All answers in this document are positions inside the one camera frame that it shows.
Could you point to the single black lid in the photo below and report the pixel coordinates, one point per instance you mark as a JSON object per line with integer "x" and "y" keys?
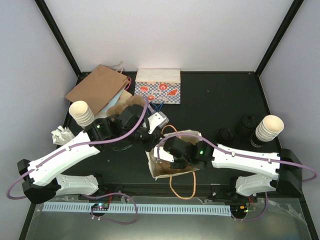
{"x": 225, "y": 136}

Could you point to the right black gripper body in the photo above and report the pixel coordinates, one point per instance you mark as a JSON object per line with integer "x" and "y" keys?
{"x": 183, "y": 160}

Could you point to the left black frame post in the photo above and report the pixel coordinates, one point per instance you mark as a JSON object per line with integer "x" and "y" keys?
{"x": 48, "y": 17}

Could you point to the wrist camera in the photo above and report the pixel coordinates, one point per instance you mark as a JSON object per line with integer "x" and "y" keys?
{"x": 158, "y": 119}
{"x": 161, "y": 155}

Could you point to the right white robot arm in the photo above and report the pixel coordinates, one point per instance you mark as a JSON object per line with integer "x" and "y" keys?
{"x": 270, "y": 172}

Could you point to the blue checkered bakery bag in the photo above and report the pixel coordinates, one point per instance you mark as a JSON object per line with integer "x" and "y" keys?
{"x": 159, "y": 86}

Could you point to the small green circuit board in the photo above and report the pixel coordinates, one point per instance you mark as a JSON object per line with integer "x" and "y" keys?
{"x": 100, "y": 207}

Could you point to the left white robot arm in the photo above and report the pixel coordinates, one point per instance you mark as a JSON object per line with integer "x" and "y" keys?
{"x": 44, "y": 178}

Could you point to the right white cup stack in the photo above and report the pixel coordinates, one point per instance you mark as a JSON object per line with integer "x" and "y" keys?
{"x": 267, "y": 130}

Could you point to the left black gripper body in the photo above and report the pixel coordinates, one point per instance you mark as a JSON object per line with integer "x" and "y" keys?
{"x": 147, "y": 144}

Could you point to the white cup stack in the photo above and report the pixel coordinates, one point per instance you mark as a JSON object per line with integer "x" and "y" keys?
{"x": 267, "y": 130}
{"x": 81, "y": 113}

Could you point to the right black frame post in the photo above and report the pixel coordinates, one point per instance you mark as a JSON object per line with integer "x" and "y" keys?
{"x": 285, "y": 24}

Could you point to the cream paper bag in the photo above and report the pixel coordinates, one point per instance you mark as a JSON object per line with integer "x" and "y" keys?
{"x": 171, "y": 176}

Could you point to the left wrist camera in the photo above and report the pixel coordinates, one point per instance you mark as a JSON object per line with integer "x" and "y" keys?
{"x": 158, "y": 119}

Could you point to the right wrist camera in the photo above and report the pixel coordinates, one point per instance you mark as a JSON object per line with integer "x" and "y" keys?
{"x": 161, "y": 155}

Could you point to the brown kraft paper bag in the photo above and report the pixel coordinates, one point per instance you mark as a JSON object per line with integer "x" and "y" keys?
{"x": 98, "y": 88}

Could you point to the crumpled white paper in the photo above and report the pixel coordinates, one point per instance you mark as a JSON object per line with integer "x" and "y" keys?
{"x": 62, "y": 135}

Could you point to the light blue cable duct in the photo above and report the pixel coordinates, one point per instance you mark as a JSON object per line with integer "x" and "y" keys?
{"x": 128, "y": 208}

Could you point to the light blue paper bag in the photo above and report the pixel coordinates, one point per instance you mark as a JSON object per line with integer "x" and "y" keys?
{"x": 120, "y": 97}

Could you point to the left white cup stack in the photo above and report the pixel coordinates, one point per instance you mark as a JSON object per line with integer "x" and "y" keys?
{"x": 81, "y": 113}

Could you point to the black frame post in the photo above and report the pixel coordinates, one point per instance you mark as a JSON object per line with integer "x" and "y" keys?
{"x": 48, "y": 17}
{"x": 285, "y": 24}

